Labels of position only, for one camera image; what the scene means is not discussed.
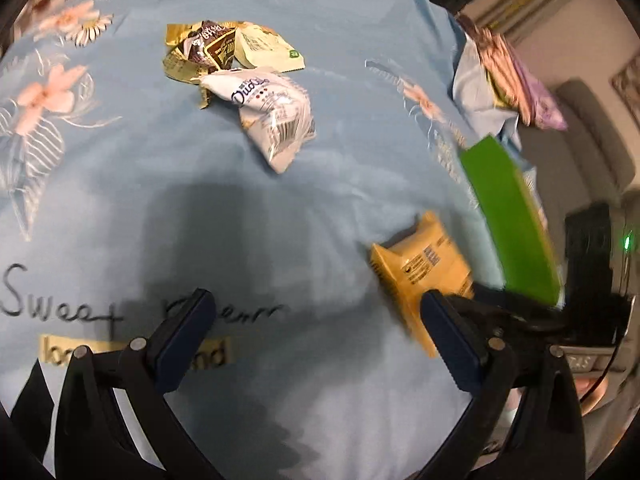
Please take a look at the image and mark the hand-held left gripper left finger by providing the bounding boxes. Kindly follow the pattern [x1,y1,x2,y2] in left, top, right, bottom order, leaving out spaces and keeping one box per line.
[52,287,221,480]

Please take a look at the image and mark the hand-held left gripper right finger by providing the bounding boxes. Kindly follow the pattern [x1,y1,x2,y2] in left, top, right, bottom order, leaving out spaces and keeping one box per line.
[420,287,588,480]

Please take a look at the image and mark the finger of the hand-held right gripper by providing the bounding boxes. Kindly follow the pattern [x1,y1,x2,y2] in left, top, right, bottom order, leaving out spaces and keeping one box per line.
[470,282,566,341]

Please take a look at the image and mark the mustard yellow snack packet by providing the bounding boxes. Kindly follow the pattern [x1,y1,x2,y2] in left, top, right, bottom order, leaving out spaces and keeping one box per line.
[369,211,476,357]

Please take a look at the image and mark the green cardboard box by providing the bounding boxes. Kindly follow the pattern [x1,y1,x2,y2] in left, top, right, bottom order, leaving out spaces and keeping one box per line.
[459,135,566,307]

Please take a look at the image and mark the white snack packet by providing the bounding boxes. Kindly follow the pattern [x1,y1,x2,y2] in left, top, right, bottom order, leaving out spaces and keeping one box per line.
[200,69,317,175]

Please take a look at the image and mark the yellow-green snack packet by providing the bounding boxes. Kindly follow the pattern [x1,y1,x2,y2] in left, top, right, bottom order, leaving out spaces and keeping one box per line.
[162,23,211,110]

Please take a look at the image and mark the brown chocolate snack packet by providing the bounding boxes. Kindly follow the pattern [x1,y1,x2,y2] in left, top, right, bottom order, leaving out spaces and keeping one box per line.
[180,21,237,72]

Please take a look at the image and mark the blue floral bedsheet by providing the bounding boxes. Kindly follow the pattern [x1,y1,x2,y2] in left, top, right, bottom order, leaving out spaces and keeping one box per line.
[0,0,566,480]

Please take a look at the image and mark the pink and purple folded clothes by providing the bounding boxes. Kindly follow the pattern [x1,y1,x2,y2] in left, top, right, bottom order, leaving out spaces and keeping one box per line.
[455,12,568,132]

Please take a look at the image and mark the light blue pillow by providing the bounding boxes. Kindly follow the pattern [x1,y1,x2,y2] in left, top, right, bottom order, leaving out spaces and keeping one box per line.
[452,35,523,151]

